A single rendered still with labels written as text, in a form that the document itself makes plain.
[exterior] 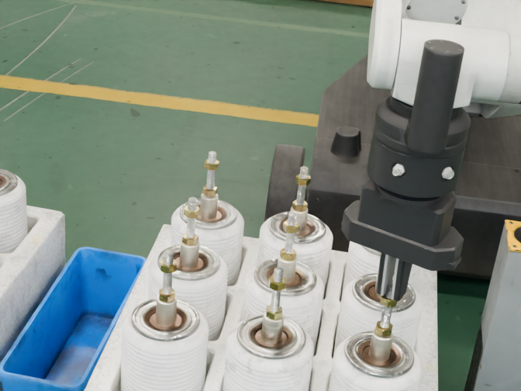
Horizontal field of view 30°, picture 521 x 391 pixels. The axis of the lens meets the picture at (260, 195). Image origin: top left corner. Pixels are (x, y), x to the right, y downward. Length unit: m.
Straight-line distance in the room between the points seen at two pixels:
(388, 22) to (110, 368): 0.51
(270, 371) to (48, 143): 1.07
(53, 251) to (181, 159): 0.61
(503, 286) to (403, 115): 0.37
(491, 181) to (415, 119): 0.76
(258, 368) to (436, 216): 0.26
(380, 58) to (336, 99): 1.00
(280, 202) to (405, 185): 0.63
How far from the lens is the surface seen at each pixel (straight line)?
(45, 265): 1.38
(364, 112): 1.82
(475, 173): 1.62
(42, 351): 1.36
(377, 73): 0.87
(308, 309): 1.15
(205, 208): 1.26
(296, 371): 1.05
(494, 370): 1.28
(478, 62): 0.88
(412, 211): 0.94
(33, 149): 1.98
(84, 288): 1.48
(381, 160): 0.91
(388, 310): 1.03
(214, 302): 1.17
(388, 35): 0.87
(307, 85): 2.35
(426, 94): 0.84
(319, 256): 1.25
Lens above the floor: 0.90
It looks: 29 degrees down
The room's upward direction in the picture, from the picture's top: 6 degrees clockwise
